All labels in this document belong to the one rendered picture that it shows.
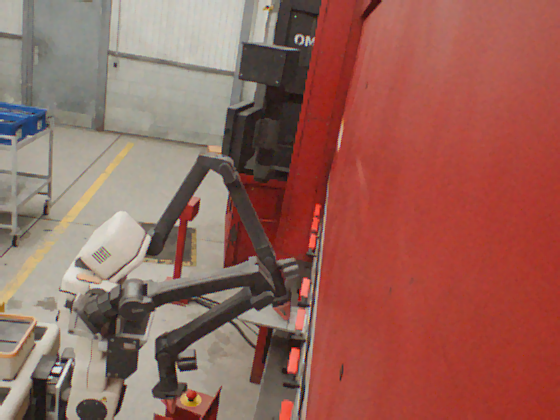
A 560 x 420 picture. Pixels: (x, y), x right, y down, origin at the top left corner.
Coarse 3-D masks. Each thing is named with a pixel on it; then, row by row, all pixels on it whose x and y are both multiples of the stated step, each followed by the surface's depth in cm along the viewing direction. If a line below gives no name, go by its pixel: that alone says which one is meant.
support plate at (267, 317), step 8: (248, 312) 199; (256, 312) 200; (264, 312) 201; (272, 312) 202; (240, 320) 194; (248, 320) 194; (256, 320) 195; (264, 320) 196; (272, 320) 197; (280, 320) 198; (280, 328) 193; (288, 328) 194; (304, 328) 196
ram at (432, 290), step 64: (384, 0) 113; (448, 0) 38; (512, 0) 23; (384, 64) 81; (448, 64) 34; (512, 64) 21; (384, 128) 63; (448, 128) 30; (512, 128) 20; (384, 192) 52; (448, 192) 27; (512, 192) 19; (384, 256) 44; (448, 256) 25; (512, 256) 17; (320, 320) 105; (384, 320) 38; (448, 320) 23; (512, 320) 16; (320, 384) 76; (384, 384) 33; (448, 384) 21; (512, 384) 15
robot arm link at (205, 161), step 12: (204, 156) 176; (216, 156) 181; (192, 168) 179; (204, 168) 178; (216, 168) 178; (192, 180) 180; (180, 192) 181; (192, 192) 181; (168, 204) 185; (180, 204) 182; (168, 216) 183; (156, 228) 184; (168, 228) 184; (156, 240) 183; (156, 252) 185
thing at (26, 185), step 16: (48, 128) 461; (0, 144) 389; (16, 144) 391; (16, 160) 395; (0, 176) 477; (16, 176) 400; (32, 176) 489; (48, 176) 488; (0, 192) 441; (16, 192) 404; (32, 192) 443; (48, 192) 493; (0, 208) 407; (16, 208) 410; (48, 208) 492; (0, 224) 412; (16, 224) 414; (16, 240) 420
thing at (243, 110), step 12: (228, 108) 278; (240, 108) 287; (252, 108) 308; (228, 120) 280; (240, 120) 281; (252, 120) 297; (228, 132) 282; (240, 132) 283; (252, 132) 305; (228, 144) 284; (240, 144) 285; (252, 144) 312; (228, 156) 286; (240, 156) 288; (252, 156) 322
